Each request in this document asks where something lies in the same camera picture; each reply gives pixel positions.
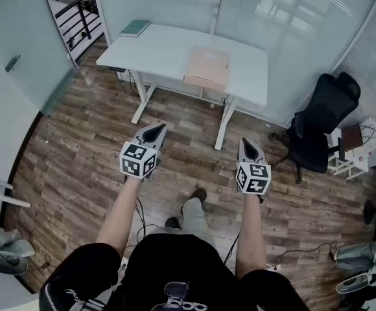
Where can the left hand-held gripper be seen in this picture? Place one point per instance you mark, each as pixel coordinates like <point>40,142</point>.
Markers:
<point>139,160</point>

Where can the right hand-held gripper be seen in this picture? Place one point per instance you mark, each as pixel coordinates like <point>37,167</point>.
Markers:
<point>254,180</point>

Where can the pink cardboard box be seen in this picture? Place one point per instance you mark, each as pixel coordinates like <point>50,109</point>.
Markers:
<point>207,68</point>

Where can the person's left forearm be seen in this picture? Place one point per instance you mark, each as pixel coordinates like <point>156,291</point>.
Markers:
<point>123,212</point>

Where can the person's right forearm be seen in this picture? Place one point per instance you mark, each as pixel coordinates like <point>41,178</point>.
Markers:
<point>251,235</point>

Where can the white desk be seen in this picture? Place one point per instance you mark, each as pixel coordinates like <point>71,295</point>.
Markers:
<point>155,53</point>

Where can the person's brown shoe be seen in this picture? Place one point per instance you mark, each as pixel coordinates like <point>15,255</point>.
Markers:
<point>198,194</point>

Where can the black office chair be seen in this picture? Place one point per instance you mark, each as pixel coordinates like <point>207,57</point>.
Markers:
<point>321,118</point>

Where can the person's grey trouser leg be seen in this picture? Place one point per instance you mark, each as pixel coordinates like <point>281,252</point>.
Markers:
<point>194,215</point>

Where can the person's dark shoe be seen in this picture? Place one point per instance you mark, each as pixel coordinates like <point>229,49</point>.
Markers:
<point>172,223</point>

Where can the brown box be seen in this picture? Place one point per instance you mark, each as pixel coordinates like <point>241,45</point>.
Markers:
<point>351,138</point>

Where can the white side table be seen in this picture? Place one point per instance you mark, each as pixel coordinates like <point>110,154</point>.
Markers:
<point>356,160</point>

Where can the green book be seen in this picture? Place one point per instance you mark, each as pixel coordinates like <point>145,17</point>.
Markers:
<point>135,28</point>

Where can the person's black shirt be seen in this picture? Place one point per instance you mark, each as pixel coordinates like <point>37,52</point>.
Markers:
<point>175,264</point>

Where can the black metal railing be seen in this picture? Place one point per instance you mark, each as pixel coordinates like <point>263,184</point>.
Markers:
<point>77,15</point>

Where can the grey cloth bag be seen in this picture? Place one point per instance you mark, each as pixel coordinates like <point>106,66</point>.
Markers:
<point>9,241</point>
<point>366,254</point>

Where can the dark sunglasses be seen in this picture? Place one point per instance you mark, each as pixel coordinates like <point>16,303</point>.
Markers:
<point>176,290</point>

